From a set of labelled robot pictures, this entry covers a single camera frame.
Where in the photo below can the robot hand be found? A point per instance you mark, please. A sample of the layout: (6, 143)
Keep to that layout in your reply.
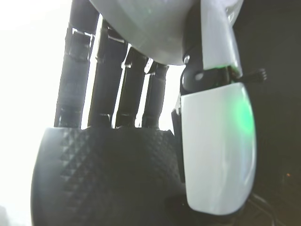
(105, 176)

